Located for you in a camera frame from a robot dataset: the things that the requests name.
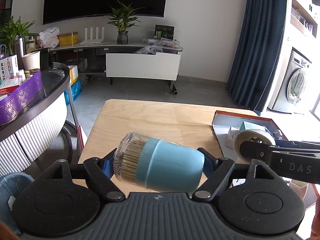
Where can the orange shallow box tray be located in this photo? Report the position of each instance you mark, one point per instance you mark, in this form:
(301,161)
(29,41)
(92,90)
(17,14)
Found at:
(223,120)

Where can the round side table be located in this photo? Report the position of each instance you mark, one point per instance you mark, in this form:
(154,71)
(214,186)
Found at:
(49,114)

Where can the black rolled mat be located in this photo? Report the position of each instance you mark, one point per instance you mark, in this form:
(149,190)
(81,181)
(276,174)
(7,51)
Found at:
(174,90)

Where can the black display box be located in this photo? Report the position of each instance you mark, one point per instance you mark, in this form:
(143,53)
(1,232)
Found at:
(164,31)

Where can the wall shelf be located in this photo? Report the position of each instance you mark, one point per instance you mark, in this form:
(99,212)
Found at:
(305,17)

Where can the white yellow carton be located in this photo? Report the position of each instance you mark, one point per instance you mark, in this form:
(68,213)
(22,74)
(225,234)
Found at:
(73,74)

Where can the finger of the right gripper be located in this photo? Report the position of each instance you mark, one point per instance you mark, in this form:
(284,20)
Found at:
(254,150)
(297,144)

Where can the yellow box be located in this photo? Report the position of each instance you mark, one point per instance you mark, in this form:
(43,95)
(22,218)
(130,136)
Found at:
(68,39)

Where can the white paper cup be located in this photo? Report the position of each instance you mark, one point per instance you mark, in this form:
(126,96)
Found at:
(32,60)

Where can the dark blue curtain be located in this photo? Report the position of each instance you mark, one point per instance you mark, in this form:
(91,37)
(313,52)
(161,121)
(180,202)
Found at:
(257,54)

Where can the silver washing machine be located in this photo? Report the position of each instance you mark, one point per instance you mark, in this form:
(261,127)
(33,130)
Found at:
(291,95)

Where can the blue toothpick holder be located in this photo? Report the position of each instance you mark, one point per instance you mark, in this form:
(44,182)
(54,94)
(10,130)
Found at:
(157,165)

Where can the potted green plant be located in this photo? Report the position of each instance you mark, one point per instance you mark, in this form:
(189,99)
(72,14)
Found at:
(123,18)

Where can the teal medicine box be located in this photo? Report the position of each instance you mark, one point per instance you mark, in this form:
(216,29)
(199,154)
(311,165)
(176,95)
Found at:
(249,125)

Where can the white plug device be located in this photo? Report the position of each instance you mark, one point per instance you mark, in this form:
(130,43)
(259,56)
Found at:
(252,135)

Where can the right hand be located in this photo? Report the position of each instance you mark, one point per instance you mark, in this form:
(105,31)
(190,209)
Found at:
(315,230)

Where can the left green plant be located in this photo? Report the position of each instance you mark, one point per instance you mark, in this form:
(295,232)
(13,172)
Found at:
(13,30)

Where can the white plastic bag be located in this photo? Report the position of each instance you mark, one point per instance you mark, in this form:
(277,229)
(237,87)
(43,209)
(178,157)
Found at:
(49,38)

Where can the small white box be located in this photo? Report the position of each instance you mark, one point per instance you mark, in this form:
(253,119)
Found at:
(231,136)

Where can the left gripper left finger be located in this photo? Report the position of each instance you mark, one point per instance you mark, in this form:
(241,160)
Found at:
(98,179)

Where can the blue plastic bag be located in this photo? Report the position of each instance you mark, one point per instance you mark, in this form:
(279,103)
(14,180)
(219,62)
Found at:
(76,89)

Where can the white tv cabinet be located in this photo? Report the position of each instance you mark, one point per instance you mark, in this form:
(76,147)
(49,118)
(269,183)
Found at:
(123,61)

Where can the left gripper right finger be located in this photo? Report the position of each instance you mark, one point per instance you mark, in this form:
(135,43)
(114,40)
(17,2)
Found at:
(218,172)

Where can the white router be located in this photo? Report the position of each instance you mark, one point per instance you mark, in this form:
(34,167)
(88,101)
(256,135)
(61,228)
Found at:
(94,38)

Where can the purple box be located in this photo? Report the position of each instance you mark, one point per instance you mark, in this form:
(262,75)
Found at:
(13,104)

